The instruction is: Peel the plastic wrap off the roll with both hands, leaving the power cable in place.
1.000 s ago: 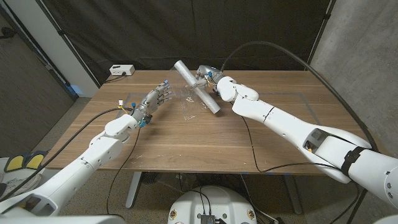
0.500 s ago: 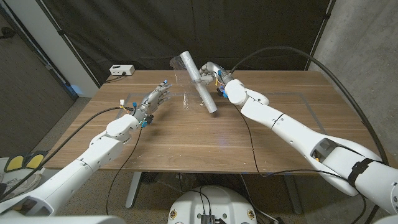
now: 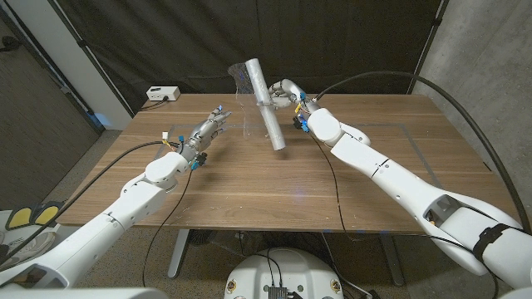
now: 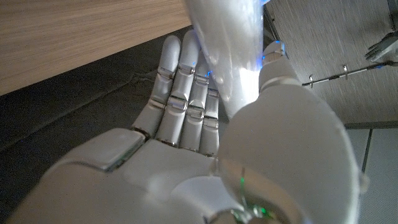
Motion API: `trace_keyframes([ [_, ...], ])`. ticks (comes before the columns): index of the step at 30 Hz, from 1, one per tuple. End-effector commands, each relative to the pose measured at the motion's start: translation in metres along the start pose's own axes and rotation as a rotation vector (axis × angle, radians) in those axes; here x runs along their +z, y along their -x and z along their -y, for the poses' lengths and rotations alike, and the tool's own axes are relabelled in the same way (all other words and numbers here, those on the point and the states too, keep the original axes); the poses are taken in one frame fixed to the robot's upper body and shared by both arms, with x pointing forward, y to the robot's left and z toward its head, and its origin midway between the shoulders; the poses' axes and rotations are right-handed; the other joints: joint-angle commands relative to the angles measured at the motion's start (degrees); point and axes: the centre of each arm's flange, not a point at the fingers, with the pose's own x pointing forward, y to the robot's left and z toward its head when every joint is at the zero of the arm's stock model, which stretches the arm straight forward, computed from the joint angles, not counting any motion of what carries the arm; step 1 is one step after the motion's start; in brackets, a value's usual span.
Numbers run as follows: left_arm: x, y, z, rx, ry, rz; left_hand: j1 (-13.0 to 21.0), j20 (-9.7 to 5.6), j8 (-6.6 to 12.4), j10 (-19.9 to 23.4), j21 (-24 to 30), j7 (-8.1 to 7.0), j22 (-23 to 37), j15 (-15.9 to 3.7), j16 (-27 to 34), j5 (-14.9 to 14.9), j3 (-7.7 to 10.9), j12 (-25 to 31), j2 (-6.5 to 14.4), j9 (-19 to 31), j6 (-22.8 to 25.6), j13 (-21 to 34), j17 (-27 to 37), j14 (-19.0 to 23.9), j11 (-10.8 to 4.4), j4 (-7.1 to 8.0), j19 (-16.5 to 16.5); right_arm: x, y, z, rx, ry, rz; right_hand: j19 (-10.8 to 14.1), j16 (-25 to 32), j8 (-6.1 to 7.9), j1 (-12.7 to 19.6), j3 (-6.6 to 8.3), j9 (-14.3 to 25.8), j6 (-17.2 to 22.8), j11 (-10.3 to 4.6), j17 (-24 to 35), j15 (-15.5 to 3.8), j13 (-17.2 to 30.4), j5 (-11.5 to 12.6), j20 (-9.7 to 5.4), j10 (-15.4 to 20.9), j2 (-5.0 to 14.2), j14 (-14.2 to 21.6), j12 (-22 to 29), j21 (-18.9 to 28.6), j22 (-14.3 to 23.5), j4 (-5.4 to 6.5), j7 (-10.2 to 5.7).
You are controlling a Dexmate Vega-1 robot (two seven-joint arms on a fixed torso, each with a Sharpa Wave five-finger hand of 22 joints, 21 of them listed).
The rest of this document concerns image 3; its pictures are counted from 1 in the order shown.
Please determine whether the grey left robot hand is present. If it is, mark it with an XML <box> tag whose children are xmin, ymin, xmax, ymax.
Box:
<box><xmin>179</xmin><ymin>108</ymin><xmax>233</xmax><ymax>163</ymax></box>

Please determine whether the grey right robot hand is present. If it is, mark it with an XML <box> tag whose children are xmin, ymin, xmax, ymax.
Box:
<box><xmin>268</xmin><ymin>78</ymin><xmax>319</xmax><ymax>115</ymax></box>

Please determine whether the plastic wrap roll tube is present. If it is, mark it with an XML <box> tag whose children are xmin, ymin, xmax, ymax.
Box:
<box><xmin>244</xmin><ymin>57</ymin><xmax>287</xmax><ymax>151</ymax></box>

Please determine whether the clear plastic wrap sheet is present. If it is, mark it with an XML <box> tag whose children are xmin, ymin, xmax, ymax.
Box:
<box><xmin>227</xmin><ymin>61</ymin><xmax>267</xmax><ymax>138</ymax></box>

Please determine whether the white power box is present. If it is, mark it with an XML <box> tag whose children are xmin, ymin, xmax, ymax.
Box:
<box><xmin>145</xmin><ymin>86</ymin><xmax>181</xmax><ymax>102</ymax></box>

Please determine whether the black backdrop curtain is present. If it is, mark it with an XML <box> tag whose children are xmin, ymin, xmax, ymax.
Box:
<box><xmin>56</xmin><ymin>0</ymin><xmax>446</xmax><ymax>115</ymax></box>

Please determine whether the white table leg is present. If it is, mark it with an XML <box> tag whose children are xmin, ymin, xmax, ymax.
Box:
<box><xmin>168</xmin><ymin>229</ymin><xmax>191</xmax><ymax>279</ymax></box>

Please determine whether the black backdrop stand pole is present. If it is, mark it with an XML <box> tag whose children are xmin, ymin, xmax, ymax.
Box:
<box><xmin>47</xmin><ymin>0</ymin><xmax>136</xmax><ymax>117</ymax></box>
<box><xmin>406</xmin><ymin>0</ymin><xmax>450</xmax><ymax>95</ymax></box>

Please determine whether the white robot torso base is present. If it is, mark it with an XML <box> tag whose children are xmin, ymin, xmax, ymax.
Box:
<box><xmin>223</xmin><ymin>248</ymin><xmax>345</xmax><ymax>299</ymax></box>

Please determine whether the yellow black foot pad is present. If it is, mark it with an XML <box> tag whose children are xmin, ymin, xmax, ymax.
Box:
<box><xmin>4</xmin><ymin>206</ymin><xmax>34</xmax><ymax>232</ymax></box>
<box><xmin>32</xmin><ymin>201</ymin><xmax>64</xmax><ymax>228</ymax></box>

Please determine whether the grey table leg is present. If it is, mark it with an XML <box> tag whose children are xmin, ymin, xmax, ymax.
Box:
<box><xmin>380</xmin><ymin>233</ymin><xmax>405</xmax><ymax>287</ymax></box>

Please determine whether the grey sneaker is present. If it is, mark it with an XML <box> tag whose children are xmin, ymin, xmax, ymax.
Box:
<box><xmin>0</xmin><ymin>231</ymin><xmax>57</xmax><ymax>271</ymax></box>

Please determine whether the black power box cable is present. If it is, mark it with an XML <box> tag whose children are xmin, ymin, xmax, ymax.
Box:
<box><xmin>139</xmin><ymin>96</ymin><xmax>170</xmax><ymax>112</ymax></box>

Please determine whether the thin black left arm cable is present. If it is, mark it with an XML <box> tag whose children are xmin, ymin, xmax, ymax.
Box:
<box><xmin>141</xmin><ymin>168</ymin><xmax>196</xmax><ymax>287</ymax></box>

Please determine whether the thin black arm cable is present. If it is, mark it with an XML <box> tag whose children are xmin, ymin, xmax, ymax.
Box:
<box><xmin>307</xmin><ymin>132</ymin><xmax>362</xmax><ymax>242</ymax></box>
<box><xmin>141</xmin><ymin>168</ymin><xmax>196</xmax><ymax>287</ymax></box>

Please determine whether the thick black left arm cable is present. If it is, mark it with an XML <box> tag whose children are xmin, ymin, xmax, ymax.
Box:
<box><xmin>0</xmin><ymin>140</ymin><xmax>182</xmax><ymax>267</ymax></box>

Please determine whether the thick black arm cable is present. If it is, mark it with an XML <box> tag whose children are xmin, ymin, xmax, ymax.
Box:
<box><xmin>0</xmin><ymin>140</ymin><xmax>182</xmax><ymax>267</ymax></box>
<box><xmin>315</xmin><ymin>70</ymin><xmax>532</xmax><ymax>233</ymax></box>

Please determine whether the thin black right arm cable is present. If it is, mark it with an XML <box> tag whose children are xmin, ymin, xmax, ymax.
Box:
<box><xmin>307</xmin><ymin>132</ymin><xmax>362</xmax><ymax>242</ymax></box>

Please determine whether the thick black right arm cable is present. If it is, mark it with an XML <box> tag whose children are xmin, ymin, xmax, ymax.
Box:
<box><xmin>315</xmin><ymin>70</ymin><xmax>532</xmax><ymax>233</ymax></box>

